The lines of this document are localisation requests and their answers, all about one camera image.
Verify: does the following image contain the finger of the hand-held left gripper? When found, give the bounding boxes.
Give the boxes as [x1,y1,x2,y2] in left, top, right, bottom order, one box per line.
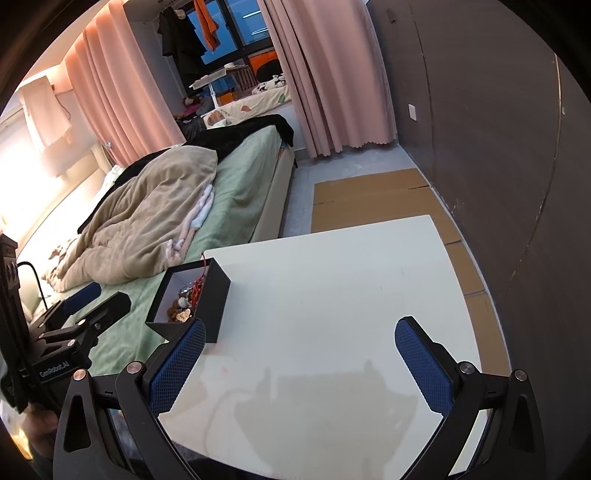
[69,292,132,337]
[44,282,102,326]

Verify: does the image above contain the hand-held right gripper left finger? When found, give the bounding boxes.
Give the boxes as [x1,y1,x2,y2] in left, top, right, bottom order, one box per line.
[53,318,207,480]

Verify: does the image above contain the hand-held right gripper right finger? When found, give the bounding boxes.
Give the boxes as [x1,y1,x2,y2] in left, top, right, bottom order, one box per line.
[394,316,548,480]

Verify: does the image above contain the brown wooden bead bracelet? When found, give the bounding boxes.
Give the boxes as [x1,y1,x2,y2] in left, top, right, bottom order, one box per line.
[166,302,192,324]

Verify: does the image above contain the black jewelry box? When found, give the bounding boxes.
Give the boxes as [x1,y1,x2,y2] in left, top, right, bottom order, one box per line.
[145,257,232,344]

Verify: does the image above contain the person's left hand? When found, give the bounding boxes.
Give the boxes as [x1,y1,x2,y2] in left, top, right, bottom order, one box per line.
[21,406,58,462]

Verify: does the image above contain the beige blanket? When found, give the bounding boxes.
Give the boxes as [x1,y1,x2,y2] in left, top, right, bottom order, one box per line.
[41,145,219,291]

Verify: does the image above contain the pink white fleece cloth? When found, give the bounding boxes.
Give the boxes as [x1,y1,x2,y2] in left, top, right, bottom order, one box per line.
[164,184,215,259]

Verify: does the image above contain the bed with green sheet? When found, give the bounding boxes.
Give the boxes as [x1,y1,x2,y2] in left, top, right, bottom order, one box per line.
[0,124,296,374]

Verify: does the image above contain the large cardboard sheet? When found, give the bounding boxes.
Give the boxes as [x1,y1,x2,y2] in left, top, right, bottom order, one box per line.
[310,168,462,245]

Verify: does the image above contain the hanging white cloth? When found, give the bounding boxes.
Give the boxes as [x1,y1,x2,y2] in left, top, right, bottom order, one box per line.
[18,76,74,153]

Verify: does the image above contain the pink curtain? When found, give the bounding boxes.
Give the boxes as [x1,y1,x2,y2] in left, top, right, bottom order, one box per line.
[256,0,398,160]
[62,0,185,167]

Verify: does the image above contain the printed cream bedding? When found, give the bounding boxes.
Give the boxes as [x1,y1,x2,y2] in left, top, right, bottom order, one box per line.
[203,85,291,127]

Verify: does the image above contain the white folding table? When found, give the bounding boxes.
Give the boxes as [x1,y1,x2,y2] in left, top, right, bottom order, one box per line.
[189,65,252,112]

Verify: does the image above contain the hanging black clothes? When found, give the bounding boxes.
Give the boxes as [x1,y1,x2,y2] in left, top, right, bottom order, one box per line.
[157,4,204,81]

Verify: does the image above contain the orange cushion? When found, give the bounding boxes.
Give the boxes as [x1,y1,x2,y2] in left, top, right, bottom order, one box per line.
[249,51,280,75]

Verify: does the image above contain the hanging orange cloth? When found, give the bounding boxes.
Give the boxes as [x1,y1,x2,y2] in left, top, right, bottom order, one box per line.
[193,0,221,51]

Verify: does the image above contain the black cable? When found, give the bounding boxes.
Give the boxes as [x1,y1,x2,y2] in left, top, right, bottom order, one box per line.
[16,261,49,315]

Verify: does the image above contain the red string jewelry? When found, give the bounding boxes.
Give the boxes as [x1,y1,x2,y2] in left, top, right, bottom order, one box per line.
[191,254,208,305]

